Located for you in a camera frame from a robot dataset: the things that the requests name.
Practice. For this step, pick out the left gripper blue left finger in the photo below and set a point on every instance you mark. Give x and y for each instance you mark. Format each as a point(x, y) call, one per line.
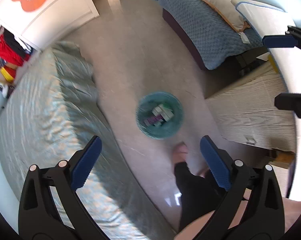
point(49, 205)

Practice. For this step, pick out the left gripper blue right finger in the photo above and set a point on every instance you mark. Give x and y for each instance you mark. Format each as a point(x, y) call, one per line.
point(252, 207)

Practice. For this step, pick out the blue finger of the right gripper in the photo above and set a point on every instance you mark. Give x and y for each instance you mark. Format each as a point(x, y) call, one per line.
point(289, 102)
point(291, 39)

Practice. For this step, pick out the white tall carton box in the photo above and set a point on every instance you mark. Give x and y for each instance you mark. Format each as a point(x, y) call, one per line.
point(166, 112)

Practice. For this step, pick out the purple toothbrush package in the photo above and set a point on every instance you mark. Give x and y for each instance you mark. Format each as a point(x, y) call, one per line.
point(154, 121)

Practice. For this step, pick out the teal lined trash bin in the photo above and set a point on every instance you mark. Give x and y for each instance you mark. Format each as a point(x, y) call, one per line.
point(167, 129)

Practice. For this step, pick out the wooden grey board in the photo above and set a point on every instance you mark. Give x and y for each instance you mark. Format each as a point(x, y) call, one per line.
point(245, 111)

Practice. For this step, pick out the person's left leg and slipper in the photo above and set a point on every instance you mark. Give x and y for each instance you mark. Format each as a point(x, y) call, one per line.
point(199, 195)

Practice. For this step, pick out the beige pillow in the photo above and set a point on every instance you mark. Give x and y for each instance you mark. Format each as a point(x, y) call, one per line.
point(227, 11)

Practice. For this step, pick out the blue knitted blanket bed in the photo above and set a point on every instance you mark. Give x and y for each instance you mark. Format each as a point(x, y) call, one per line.
point(213, 38)

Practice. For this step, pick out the green satin covered bed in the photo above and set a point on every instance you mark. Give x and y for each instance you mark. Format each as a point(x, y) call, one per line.
point(53, 113)

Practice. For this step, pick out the yellow bag in closet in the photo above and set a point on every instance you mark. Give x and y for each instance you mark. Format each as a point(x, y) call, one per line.
point(8, 73)

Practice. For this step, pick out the red hanging clothes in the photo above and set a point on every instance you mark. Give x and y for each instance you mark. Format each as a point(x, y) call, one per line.
point(11, 51)

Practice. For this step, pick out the white wardrobe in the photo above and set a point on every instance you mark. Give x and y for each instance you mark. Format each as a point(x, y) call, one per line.
point(53, 20)

